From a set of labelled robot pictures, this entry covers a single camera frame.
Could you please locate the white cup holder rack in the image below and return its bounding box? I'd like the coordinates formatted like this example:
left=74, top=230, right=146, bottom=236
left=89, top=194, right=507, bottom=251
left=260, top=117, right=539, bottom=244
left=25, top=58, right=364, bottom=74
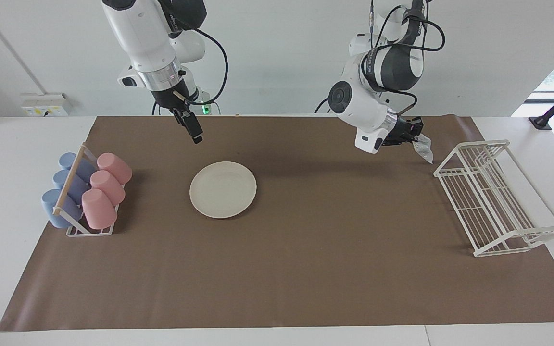
left=52, top=143, right=131, bottom=237

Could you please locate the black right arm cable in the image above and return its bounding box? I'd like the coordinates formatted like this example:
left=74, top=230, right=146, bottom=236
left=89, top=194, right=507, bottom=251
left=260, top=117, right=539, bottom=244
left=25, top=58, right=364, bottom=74
left=181, top=28, right=229, bottom=106

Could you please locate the pink plastic cup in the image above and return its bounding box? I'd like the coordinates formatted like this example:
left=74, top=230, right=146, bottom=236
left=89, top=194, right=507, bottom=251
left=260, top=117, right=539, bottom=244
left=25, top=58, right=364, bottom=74
left=90, top=170, right=126, bottom=206
left=81, top=188, right=118, bottom=230
left=97, top=152, right=133, bottom=185

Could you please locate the white wall power outlet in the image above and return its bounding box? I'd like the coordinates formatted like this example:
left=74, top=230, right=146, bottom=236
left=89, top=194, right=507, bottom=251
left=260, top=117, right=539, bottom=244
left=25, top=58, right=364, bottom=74
left=21, top=93, right=71, bottom=117

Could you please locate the white wire dish rack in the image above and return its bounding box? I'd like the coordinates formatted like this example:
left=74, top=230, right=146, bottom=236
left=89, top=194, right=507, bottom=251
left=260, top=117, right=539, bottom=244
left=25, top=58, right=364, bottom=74
left=433, top=139, right=554, bottom=258

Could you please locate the cream round plate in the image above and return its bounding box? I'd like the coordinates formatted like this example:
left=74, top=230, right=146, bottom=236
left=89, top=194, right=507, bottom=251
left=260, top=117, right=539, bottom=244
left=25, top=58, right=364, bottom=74
left=189, top=161, right=257, bottom=220

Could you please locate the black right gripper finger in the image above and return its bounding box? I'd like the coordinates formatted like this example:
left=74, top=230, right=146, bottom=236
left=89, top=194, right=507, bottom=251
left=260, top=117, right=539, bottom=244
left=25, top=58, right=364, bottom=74
left=172, top=110, right=200, bottom=144
left=182, top=110, right=204, bottom=143

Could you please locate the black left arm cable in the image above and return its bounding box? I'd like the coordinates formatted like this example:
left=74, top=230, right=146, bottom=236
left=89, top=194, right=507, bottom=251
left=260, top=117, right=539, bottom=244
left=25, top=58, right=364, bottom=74
left=360, top=0, right=446, bottom=117

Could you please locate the blue plastic cup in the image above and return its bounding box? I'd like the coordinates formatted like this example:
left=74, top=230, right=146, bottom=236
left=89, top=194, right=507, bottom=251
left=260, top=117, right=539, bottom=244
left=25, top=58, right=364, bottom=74
left=53, top=169, right=90, bottom=205
left=41, top=188, right=84, bottom=229
left=59, top=152, right=97, bottom=183

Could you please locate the brown paper table mat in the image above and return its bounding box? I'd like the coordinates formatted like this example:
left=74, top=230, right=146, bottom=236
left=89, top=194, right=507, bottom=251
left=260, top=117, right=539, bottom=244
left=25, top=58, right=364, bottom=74
left=0, top=115, right=554, bottom=332

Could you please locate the clear plastic snack bag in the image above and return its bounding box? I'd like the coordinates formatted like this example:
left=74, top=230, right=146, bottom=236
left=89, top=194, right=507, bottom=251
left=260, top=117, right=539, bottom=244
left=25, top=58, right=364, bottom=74
left=412, top=134, right=434, bottom=164

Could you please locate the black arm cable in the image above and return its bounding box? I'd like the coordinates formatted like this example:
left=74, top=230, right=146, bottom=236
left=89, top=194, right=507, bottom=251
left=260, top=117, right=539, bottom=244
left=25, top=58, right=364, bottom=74
left=181, top=28, right=229, bottom=106
left=360, top=0, right=446, bottom=117

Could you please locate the black left base cable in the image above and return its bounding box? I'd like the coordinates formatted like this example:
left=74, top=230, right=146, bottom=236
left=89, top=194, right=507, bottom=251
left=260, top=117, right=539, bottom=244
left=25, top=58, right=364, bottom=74
left=314, top=97, right=336, bottom=115

